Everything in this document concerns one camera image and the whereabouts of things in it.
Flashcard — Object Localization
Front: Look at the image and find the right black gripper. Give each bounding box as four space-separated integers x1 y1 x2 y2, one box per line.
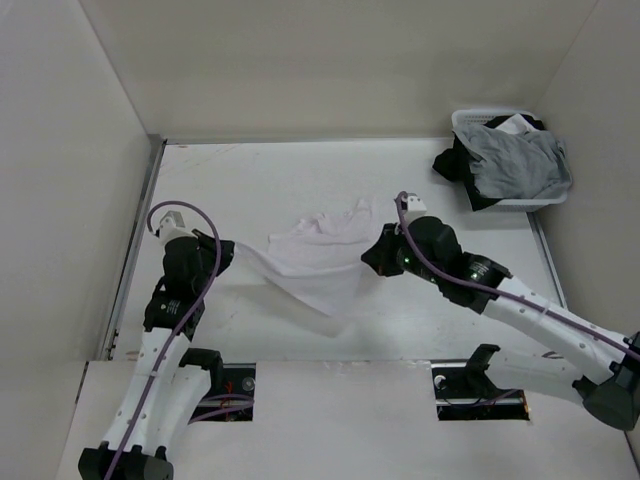
361 222 443 285

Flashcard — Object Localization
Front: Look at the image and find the white tank top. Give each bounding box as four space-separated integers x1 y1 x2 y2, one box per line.
226 197 390 338

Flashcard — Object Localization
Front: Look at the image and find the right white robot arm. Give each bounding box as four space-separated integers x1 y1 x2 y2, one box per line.
361 216 639 431

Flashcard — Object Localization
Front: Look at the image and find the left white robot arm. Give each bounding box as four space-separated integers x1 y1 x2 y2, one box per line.
78 229 235 479

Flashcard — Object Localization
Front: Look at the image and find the black tank top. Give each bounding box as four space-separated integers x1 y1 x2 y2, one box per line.
432 118 545 211

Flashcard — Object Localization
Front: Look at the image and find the grey tank top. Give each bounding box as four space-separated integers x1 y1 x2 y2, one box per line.
453 124 573 200

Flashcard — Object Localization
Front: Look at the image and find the white plastic laundry basket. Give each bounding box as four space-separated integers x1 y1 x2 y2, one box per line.
451 108 568 213

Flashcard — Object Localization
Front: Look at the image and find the white garment in basket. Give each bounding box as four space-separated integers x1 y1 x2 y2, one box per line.
495 114 537 135

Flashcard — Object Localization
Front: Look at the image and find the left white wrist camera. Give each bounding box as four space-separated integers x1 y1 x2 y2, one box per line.
156 210 193 245

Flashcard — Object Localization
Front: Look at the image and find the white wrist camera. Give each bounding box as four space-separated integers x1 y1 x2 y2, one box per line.
156 210 193 245
396 191 426 215

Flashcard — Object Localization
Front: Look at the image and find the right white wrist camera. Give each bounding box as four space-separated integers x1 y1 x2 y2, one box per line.
396 191 426 215

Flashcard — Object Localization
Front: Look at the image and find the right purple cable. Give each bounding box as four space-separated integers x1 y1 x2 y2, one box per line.
394 192 640 366

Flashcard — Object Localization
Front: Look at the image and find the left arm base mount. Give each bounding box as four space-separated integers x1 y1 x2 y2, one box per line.
191 363 257 422

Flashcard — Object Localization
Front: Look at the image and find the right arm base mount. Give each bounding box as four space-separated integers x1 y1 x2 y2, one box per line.
431 344 530 421

